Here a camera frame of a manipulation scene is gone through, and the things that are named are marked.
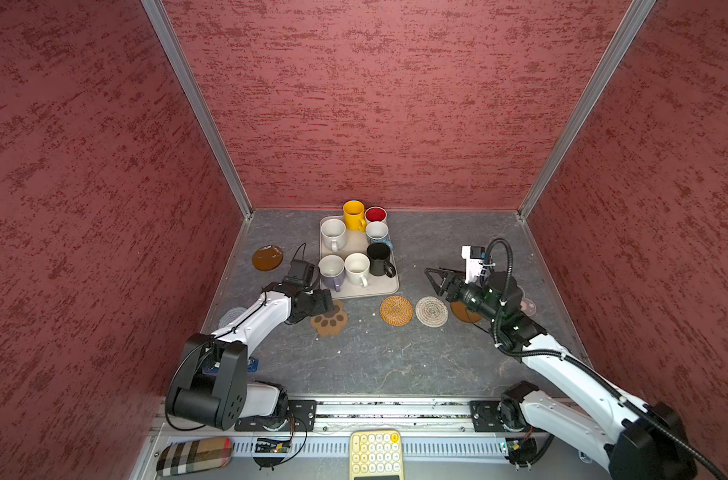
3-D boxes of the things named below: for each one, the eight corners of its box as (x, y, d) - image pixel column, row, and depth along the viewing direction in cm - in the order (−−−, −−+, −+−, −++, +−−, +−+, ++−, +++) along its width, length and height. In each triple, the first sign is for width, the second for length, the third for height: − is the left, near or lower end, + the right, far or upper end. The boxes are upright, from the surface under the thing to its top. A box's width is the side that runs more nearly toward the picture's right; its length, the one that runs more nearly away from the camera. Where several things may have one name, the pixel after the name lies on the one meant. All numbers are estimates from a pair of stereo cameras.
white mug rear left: (320, 259, 107) (317, 244, 101) (324, 233, 115) (321, 218, 109) (344, 259, 107) (343, 244, 101) (346, 233, 115) (345, 218, 109)
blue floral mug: (369, 256, 108) (369, 241, 101) (365, 237, 114) (365, 222, 107) (390, 253, 109) (391, 238, 102) (385, 234, 115) (386, 219, 108)
